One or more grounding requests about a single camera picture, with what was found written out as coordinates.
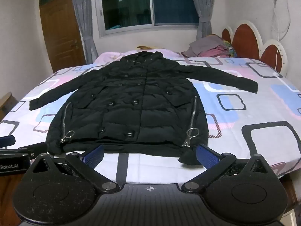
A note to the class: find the pink blanket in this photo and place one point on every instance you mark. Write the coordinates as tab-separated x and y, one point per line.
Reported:
105	56

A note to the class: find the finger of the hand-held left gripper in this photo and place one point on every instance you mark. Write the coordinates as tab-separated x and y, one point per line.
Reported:
35	148
7	141

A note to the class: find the brown wooden door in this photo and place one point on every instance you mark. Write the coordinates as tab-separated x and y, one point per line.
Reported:
61	35

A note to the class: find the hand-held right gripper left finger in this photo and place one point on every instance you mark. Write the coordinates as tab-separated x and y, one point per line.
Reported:
96	155

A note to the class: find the wooden bedside cabinet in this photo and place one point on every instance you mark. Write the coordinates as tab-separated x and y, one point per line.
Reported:
289	188

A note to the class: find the grey folded cloth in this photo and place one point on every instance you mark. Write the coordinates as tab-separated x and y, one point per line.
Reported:
204	43

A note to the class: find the grey curtain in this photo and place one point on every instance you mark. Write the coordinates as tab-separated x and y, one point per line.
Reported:
84	23
203	9

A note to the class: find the yellow printed pillow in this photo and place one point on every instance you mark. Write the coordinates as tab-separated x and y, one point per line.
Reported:
144	47

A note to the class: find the wooden furniture piece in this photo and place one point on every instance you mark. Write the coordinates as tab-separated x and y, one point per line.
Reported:
6	106

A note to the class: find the pink folded cloth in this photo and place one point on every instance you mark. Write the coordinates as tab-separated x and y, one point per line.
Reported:
211	52

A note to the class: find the colourful printed cloth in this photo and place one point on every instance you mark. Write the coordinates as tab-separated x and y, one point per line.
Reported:
229	48

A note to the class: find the bed with patterned sheet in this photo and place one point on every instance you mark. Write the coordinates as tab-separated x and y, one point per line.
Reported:
247	103

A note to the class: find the sliding glass window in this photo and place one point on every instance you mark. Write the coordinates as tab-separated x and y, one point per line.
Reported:
127	9

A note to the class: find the red and white headboard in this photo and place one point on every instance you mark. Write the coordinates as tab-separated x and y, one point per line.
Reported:
244	40

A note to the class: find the black puffer jacket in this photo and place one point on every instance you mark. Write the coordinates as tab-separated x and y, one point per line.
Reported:
141	103

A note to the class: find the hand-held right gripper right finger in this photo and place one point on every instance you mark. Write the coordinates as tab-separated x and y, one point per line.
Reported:
204	155

